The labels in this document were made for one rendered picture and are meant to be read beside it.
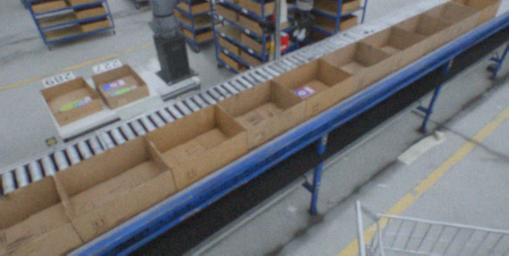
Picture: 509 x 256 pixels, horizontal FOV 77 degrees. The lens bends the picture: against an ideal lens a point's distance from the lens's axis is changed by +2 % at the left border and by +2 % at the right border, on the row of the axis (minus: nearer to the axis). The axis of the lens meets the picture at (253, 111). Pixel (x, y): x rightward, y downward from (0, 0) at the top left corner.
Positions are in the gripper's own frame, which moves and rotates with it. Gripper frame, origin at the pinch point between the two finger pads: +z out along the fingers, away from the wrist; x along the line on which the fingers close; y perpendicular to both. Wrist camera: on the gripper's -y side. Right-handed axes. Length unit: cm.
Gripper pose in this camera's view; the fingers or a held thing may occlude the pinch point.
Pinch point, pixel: (301, 38)
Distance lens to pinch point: 199.3
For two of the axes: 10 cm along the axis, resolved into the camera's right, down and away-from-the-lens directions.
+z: -0.5, 7.3, 6.8
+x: 6.7, 5.3, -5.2
